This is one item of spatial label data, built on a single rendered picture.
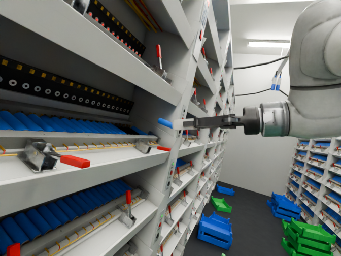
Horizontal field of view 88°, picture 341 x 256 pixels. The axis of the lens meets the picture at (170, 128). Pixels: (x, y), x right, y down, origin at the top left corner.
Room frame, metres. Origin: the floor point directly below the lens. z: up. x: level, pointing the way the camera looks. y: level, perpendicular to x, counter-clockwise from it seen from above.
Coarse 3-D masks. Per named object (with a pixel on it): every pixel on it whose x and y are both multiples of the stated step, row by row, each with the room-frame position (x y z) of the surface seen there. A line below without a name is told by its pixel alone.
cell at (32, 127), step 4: (20, 112) 0.30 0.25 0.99; (16, 116) 0.29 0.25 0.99; (20, 116) 0.29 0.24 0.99; (24, 116) 0.29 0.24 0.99; (20, 120) 0.28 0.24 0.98; (24, 120) 0.28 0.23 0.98; (28, 120) 0.28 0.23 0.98; (24, 124) 0.28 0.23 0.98; (28, 124) 0.28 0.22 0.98; (32, 124) 0.28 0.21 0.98; (36, 124) 0.28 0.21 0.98; (28, 128) 0.27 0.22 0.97; (32, 128) 0.27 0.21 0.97; (36, 128) 0.27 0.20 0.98; (40, 128) 0.28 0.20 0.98
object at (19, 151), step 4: (112, 144) 0.40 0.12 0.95; (120, 144) 0.42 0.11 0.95; (124, 144) 0.44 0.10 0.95; (128, 144) 0.45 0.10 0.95; (24, 148) 0.23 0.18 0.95; (52, 148) 0.27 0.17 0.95; (56, 148) 0.27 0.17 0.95; (60, 148) 0.28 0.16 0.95; (64, 148) 0.28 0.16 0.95; (72, 148) 0.30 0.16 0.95; (76, 148) 0.31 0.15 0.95; (80, 148) 0.31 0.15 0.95; (84, 148) 0.32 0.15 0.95; (88, 148) 0.33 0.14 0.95; (0, 152) 0.21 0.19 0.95; (8, 152) 0.21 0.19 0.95; (12, 152) 0.22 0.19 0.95; (16, 152) 0.22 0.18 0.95; (20, 152) 0.23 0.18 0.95
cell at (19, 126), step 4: (0, 112) 0.27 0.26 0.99; (4, 112) 0.27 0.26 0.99; (8, 112) 0.28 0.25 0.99; (0, 116) 0.27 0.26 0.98; (4, 116) 0.27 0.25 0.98; (8, 116) 0.27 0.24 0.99; (12, 116) 0.27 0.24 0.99; (4, 120) 0.26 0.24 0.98; (8, 120) 0.26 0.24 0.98; (12, 120) 0.26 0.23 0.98; (16, 120) 0.26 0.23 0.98; (12, 124) 0.26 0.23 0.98; (16, 124) 0.26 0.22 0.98; (20, 124) 0.26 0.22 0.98; (16, 128) 0.25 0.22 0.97; (20, 128) 0.25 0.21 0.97; (24, 128) 0.26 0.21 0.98
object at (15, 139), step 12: (0, 132) 0.21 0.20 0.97; (12, 132) 0.22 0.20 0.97; (24, 132) 0.24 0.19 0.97; (36, 132) 0.25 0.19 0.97; (48, 132) 0.27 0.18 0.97; (60, 132) 0.29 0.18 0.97; (0, 144) 0.21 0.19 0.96; (12, 144) 0.22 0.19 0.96; (24, 144) 0.23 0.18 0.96; (60, 144) 0.28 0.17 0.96; (72, 144) 0.30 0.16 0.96; (84, 144) 0.32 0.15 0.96; (96, 144) 0.35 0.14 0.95; (108, 144) 0.39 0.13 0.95; (132, 144) 0.45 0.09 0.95; (156, 144) 0.58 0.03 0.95
